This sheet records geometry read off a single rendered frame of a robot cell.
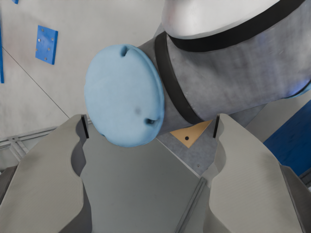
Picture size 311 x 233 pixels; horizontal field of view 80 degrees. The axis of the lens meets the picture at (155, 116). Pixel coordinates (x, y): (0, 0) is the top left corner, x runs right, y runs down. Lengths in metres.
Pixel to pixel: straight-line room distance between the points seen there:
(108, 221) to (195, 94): 0.83
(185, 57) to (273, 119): 1.31
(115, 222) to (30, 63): 2.27
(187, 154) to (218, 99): 0.32
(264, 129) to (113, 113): 1.33
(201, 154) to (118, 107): 0.31
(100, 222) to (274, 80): 0.86
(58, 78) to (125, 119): 2.22
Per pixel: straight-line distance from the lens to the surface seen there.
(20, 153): 1.03
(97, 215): 0.95
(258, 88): 0.18
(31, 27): 2.80
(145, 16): 1.73
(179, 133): 0.42
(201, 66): 0.17
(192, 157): 0.48
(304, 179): 0.69
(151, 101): 0.17
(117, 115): 0.21
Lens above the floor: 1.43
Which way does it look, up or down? 62 degrees down
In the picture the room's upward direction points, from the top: 109 degrees counter-clockwise
